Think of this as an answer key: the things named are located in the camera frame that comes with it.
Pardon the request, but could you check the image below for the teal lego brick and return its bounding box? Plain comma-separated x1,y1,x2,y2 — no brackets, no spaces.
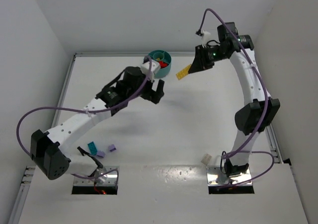
87,142,98,155

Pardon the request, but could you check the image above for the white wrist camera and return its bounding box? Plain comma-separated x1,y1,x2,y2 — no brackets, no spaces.
140,60,160,81
196,30,211,47

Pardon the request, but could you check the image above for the white lego brick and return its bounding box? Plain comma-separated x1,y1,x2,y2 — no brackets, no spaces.
201,153,212,166

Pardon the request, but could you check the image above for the metal base plate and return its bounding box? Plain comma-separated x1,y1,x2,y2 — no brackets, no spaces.
73,166,120,187
206,166,252,187

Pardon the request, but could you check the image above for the small red lego brick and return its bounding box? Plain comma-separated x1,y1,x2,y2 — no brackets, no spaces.
159,61,168,69

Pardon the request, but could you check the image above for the aluminium table edge rail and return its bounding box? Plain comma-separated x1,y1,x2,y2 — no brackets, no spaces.
7,52,77,224

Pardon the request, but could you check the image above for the lilac lego plate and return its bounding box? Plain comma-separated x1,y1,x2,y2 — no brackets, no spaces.
96,150,105,158

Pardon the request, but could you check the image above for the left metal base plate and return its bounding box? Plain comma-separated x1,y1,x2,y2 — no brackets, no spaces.
73,166,120,187

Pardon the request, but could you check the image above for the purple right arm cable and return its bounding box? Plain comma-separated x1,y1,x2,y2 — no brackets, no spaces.
196,8,275,186

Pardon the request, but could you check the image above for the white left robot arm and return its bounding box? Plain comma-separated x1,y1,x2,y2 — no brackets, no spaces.
30,62,164,180

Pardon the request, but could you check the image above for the purple lego brick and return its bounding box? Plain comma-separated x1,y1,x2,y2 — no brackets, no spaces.
108,144,117,152

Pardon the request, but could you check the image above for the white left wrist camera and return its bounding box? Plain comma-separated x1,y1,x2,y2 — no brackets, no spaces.
140,60,160,81

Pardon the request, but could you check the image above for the long yellow lego brick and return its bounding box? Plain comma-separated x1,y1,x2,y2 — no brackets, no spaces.
176,64,191,80

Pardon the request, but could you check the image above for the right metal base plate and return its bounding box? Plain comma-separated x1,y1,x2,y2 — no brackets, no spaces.
206,166,252,187

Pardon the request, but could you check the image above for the teal divided round container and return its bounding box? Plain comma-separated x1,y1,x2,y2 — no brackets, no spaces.
148,50,171,79

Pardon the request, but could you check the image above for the right aluminium table rail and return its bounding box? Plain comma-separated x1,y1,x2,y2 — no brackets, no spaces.
244,52,284,164

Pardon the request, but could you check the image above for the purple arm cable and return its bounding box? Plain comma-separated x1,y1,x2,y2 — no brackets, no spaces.
196,8,275,186
16,55,154,180

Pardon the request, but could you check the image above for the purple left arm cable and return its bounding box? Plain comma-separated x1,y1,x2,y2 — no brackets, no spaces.
16,55,154,180

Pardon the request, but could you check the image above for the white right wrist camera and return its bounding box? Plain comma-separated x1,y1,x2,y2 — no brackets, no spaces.
196,30,211,47

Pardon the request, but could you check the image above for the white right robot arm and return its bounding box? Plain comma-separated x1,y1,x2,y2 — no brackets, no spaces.
188,22,280,177

